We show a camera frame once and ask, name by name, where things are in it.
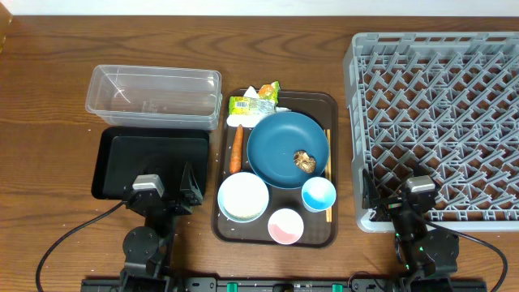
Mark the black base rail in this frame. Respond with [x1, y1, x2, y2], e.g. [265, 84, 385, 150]
[79, 277, 487, 292]

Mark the black waste tray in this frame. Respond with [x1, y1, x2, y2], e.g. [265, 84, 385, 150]
[91, 127, 209, 200]

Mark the light blue rice bowl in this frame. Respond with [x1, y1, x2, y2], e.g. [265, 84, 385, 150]
[217, 171, 270, 224]

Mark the small pink cup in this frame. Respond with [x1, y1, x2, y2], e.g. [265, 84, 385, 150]
[268, 208, 304, 245]

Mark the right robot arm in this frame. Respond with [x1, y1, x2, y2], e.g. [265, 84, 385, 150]
[362, 170, 459, 291]

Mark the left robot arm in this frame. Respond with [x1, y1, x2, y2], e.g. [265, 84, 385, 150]
[118, 163, 204, 291]

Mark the orange snack wrapper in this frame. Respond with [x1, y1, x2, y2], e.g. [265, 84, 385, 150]
[258, 81, 281, 104]

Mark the green snack wrapper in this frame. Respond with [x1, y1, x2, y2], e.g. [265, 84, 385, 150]
[229, 97, 276, 115]

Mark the brown serving tray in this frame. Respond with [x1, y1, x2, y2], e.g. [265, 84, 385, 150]
[212, 91, 339, 248]

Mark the white crumpled napkin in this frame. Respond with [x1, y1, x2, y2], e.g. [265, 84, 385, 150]
[226, 86, 290, 128]

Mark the clear plastic bin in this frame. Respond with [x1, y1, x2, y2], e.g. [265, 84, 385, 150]
[85, 65, 222, 131]

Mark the small blue cup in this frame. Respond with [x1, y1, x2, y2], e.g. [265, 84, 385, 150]
[301, 177, 337, 213]

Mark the dried shiitake mushroom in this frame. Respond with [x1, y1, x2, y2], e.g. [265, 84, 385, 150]
[294, 150, 316, 174]

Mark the orange carrot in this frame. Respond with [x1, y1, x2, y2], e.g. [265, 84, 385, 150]
[229, 125, 244, 174]

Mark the grey dishwasher rack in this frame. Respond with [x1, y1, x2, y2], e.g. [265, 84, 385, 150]
[343, 32, 518, 233]

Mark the cooked white rice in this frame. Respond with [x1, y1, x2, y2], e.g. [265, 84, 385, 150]
[222, 174, 265, 220]

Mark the dark blue plate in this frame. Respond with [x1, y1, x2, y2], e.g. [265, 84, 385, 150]
[247, 112, 330, 189]

